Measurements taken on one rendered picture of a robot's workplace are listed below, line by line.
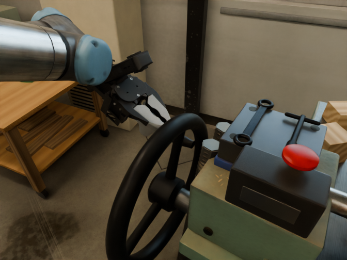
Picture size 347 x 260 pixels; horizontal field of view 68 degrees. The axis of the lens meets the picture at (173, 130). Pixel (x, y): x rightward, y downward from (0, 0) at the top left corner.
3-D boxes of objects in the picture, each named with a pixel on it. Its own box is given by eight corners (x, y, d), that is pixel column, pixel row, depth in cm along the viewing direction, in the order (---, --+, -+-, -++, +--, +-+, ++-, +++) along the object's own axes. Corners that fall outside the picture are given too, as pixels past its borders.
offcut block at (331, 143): (345, 162, 39) (358, 140, 36) (319, 166, 38) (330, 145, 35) (325, 142, 42) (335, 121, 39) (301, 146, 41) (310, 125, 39)
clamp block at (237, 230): (229, 161, 43) (237, 117, 37) (316, 196, 37) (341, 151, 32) (184, 231, 33) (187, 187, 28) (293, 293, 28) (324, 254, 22)
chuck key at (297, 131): (284, 114, 31) (286, 108, 30) (319, 125, 29) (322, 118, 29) (268, 147, 27) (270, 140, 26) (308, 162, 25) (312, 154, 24)
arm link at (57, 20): (20, 37, 53) (53, 33, 60) (59, 73, 53) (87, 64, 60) (28, 3, 49) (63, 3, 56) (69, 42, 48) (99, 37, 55)
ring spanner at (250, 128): (259, 99, 33) (260, 96, 33) (274, 104, 33) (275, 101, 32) (230, 144, 27) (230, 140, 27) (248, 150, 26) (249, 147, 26)
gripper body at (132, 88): (141, 111, 60) (103, 77, 60) (154, 88, 53) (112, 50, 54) (119, 129, 55) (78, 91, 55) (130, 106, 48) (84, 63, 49)
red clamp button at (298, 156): (285, 145, 25) (288, 136, 24) (319, 157, 23) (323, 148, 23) (277, 164, 23) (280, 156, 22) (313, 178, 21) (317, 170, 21)
